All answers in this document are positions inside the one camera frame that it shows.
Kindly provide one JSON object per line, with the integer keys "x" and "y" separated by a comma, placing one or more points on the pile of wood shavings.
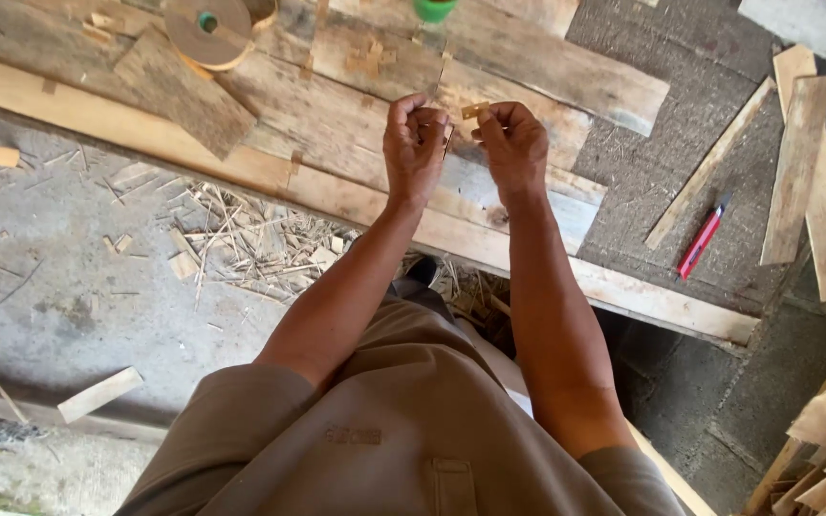
{"x": 255, "y": 244}

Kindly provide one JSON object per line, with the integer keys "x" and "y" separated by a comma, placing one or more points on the short wide wooden slat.
{"x": 796, "y": 172}

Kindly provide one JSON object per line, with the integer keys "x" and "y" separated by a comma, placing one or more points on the person's left hand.
{"x": 411, "y": 158}

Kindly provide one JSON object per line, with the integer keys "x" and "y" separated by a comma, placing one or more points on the cluster of small wood chips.
{"x": 370, "y": 57}

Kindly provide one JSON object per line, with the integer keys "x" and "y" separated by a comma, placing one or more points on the thin narrow wooden slat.
{"x": 710, "y": 165}

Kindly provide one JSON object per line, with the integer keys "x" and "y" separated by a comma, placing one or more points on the grey flat board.
{"x": 800, "y": 21}

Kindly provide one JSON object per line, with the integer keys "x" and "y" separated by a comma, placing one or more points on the person's right hand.
{"x": 517, "y": 154}

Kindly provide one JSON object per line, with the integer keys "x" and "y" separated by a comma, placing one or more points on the small brass hinge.
{"x": 475, "y": 110}

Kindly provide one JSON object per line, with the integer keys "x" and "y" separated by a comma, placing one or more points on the weathered grey wood board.
{"x": 182, "y": 93}

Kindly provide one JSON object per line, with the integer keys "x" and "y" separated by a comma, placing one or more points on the grey trousers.
{"x": 420, "y": 292}

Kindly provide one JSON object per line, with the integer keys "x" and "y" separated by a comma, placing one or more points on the green plastic cap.
{"x": 434, "y": 8}

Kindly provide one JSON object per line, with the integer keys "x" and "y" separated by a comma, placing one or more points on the pale wooden block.
{"x": 100, "y": 393}

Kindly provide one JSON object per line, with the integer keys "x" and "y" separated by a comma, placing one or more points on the long pale wooden plank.
{"x": 255, "y": 168}

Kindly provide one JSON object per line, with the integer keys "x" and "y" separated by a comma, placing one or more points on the khaki shirt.
{"x": 398, "y": 444}

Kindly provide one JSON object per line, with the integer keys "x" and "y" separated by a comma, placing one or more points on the red utility knife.
{"x": 703, "y": 238}

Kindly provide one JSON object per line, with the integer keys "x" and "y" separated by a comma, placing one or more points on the heap of wooden offcuts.
{"x": 825, "y": 451}

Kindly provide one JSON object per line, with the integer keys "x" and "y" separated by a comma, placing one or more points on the black shoe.
{"x": 422, "y": 270}

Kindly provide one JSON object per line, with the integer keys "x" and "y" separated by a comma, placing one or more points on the roll of wood veneer tape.
{"x": 210, "y": 32}

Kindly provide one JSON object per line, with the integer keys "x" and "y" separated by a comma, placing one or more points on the wide rough wooden plank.
{"x": 528, "y": 64}

